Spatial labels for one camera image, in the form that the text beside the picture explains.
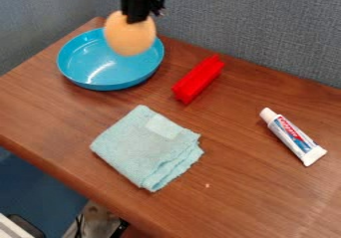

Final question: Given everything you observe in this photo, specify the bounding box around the light blue folded cloth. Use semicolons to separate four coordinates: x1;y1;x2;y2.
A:
89;105;203;192

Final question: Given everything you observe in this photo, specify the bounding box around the yellow orange foam ball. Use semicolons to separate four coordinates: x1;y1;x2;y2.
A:
104;11;156;56

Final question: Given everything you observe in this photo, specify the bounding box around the red plastic block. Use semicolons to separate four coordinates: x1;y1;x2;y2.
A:
171;55;223;105

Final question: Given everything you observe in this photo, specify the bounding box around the blue plate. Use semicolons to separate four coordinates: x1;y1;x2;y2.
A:
56;28;165;91

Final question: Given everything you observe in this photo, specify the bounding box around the white toothpaste tube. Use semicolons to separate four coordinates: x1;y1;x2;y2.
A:
259;108;327;166

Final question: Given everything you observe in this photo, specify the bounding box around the grey object under table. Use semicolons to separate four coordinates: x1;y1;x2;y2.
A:
61;201;128;238

